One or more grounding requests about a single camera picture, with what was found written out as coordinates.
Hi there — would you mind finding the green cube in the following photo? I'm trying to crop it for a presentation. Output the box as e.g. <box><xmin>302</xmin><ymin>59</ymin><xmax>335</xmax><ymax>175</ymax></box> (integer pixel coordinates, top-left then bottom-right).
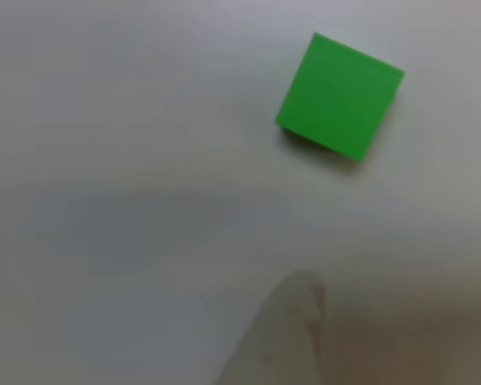
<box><xmin>274</xmin><ymin>31</ymin><xmax>406</xmax><ymax>164</ymax></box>

